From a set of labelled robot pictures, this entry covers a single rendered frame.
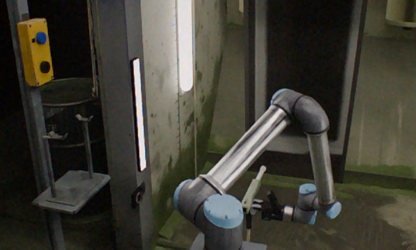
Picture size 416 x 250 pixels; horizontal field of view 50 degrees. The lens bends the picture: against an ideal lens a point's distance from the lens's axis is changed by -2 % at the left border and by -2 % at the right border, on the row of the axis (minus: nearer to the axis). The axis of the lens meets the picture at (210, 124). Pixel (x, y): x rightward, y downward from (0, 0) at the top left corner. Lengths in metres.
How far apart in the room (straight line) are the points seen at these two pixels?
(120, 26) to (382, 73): 2.28
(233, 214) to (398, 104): 2.35
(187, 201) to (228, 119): 2.05
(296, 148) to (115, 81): 1.35
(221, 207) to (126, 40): 0.99
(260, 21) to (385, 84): 1.43
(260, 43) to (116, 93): 0.95
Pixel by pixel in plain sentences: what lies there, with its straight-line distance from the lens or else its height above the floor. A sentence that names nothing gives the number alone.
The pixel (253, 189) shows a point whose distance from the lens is 2.55.
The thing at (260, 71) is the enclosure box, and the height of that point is 1.05.
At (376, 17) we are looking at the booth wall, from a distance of 3.93.
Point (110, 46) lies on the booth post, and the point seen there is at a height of 1.34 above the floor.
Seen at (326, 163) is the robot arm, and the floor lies 0.90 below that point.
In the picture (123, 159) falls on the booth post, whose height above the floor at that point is 0.72.
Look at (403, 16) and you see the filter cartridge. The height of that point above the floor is 1.33.
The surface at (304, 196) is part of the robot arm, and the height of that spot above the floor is 0.63.
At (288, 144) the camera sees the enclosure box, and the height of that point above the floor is 0.53.
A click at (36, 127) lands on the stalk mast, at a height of 1.09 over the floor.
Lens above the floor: 1.86
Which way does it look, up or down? 23 degrees down
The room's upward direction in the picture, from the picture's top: straight up
